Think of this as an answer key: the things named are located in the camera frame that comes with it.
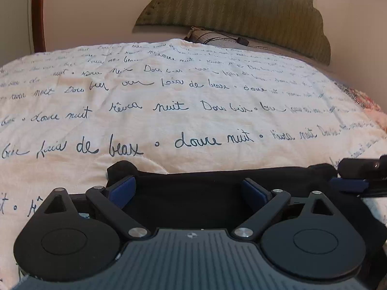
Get wooden door frame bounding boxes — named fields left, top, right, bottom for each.
left=31, top=0, right=47, bottom=54

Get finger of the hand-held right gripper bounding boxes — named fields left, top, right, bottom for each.
left=336, top=155, right=387, bottom=179
left=329, top=178, right=387, bottom=200

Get grey striped pillow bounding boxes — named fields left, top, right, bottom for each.
left=183, top=26, right=252, bottom=48

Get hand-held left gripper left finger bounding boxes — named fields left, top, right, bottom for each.
left=30, top=175, right=152, bottom=243

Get grey bed sheet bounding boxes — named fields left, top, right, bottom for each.
left=249, top=40, right=337, bottom=71

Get pink red floral cloth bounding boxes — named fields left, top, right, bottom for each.
left=358, top=92, right=387, bottom=126

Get white blanket with script print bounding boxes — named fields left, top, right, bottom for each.
left=0, top=38, right=387, bottom=290

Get black pants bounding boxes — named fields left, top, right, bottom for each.
left=106, top=161, right=387, bottom=248

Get zebra striped cloth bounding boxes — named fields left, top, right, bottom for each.
left=334, top=81, right=359, bottom=101

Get green padded headboard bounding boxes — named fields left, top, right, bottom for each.
left=134, top=0, right=332, bottom=66

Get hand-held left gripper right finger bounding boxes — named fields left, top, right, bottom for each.
left=231, top=178, right=343, bottom=243

